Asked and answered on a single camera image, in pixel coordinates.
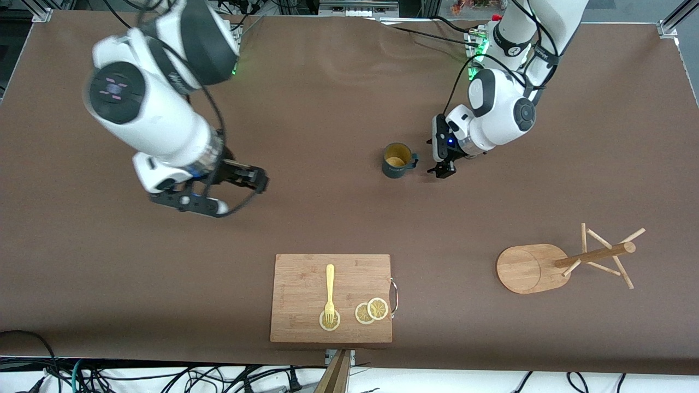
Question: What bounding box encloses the grey power strip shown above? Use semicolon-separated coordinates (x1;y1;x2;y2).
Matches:
318;0;400;17

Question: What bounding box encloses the aluminium corner profile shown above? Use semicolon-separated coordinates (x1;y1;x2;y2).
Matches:
657;0;699;39

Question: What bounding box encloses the black looped floor cable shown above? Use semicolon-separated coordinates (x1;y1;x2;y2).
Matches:
0;330;61;393

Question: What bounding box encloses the yellow plastic fork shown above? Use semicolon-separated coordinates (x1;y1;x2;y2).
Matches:
324;264;336;325

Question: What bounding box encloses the brown table cover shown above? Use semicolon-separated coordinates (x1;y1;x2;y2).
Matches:
0;10;699;377

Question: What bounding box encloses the black cable on table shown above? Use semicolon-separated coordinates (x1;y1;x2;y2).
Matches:
380;16;484;49

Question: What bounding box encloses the wooden beam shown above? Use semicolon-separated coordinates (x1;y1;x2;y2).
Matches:
314;349;353;393

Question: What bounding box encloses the wooden cutting board metal handle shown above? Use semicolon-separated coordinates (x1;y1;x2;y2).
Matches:
270;254;399;344

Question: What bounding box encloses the dark teal cup yellow inside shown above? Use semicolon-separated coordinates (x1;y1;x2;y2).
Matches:
382;142;420;179

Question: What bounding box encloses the wooden mug rack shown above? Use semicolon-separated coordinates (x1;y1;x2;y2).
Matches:
496;223;647;295

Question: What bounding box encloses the teal floor cable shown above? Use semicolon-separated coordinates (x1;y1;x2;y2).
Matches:
70;359;89;393

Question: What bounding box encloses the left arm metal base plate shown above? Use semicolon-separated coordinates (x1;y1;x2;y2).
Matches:
464;30;492;82

